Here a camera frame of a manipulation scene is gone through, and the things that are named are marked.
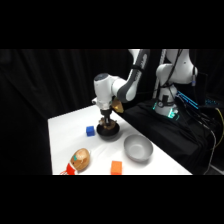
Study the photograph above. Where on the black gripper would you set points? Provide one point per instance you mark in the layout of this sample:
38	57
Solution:
106	113

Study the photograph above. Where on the striped tiger plush toy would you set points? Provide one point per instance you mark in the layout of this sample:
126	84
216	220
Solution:
107	127

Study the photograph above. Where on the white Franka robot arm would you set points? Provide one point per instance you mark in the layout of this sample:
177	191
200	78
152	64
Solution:
104	87

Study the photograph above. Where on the black bowl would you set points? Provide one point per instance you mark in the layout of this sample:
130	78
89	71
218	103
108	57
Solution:
108	132

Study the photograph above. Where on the grey bowl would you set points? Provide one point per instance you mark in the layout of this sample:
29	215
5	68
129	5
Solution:
138	148

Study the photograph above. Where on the blue cube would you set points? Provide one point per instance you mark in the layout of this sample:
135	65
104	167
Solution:
90	130

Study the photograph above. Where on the round wooden toy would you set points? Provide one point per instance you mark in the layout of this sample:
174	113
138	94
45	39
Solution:
81	159

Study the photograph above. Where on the orange cube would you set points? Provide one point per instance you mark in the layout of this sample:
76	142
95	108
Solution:
116	167

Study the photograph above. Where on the black draped robot stand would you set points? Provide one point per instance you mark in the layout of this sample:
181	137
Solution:
160	133

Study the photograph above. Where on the white vertical pole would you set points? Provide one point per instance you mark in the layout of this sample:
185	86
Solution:
159	75

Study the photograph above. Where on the blue lit strip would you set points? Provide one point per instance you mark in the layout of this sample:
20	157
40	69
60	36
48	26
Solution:
188	99

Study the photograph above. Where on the tan wrist camera box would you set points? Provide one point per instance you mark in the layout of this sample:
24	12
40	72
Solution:
118	106

